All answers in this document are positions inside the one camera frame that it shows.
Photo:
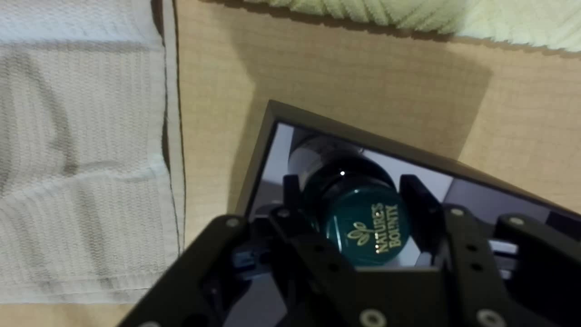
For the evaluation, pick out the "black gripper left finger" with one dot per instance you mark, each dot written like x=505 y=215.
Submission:
x=302 y=268

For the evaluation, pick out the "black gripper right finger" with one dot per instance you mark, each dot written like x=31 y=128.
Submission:
x=450 y=235

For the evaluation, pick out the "small green-capped bottle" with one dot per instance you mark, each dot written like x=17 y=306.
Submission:
x=351 y=200

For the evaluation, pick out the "black open box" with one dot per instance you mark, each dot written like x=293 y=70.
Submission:
x=534 y=242

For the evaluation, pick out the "beige folded towel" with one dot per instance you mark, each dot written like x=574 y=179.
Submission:
x=86 y=186

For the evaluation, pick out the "yellow cloth mat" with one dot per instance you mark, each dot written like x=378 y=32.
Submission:
x=541 y=24

